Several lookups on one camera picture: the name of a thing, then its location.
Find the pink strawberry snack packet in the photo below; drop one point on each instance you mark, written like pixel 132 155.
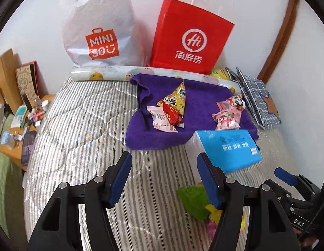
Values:
pixel 226 120

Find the red snack packet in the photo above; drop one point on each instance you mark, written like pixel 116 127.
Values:
pixel 172 115

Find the wooden nightstand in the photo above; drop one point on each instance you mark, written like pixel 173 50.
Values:
pixel 10 149

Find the teal and white pack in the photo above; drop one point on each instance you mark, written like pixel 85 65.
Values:
pixel 19 116

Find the striped mattress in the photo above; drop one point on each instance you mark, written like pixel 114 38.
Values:
pixel 86 125

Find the black book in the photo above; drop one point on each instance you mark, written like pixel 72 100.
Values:
pixel 28 149

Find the wooden headboard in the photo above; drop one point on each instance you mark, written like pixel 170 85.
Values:
pixel 6 78

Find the blue tissue pack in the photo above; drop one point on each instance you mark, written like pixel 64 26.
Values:
pixel 224 149

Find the clear plastic bottle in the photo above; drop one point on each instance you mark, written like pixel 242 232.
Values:
pixel 37 104

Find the patterned book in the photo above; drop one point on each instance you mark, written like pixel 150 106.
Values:
pixel 26 81

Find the pale pink snack packet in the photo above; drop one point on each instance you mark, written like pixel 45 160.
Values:
pixel 162 125

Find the yellow chip bag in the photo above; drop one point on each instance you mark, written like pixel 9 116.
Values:
pixel 221 73

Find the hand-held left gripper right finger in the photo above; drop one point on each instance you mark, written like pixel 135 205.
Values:
pixel 207 180

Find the wooden door frame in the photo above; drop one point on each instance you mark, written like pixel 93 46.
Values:
pixel 282 39

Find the green snack packet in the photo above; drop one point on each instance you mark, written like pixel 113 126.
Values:
pixel 193 201

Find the purple towel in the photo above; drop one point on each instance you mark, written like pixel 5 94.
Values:
pixel 203 91

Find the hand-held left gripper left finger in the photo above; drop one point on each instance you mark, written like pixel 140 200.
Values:
pixel 120 179

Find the red paper bag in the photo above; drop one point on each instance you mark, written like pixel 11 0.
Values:
pixel 177 31

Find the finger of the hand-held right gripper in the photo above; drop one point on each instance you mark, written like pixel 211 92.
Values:
pixel 287 196
pixel 285 176

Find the green bedsheet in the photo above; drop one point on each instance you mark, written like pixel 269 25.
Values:
pixel 5 183

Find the rolled printed plastic tablecloth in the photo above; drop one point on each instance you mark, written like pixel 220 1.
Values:
pixel 109 74

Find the white plastic shopping bag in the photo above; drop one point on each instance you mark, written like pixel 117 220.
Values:
pixel 99 13

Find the white jar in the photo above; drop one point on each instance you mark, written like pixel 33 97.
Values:
pixel 45 106

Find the purple and yellow snack packet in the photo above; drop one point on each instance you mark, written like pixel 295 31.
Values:
pixel 213 227

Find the pink panda snack packet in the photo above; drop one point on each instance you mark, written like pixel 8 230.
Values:
pixel 232 102

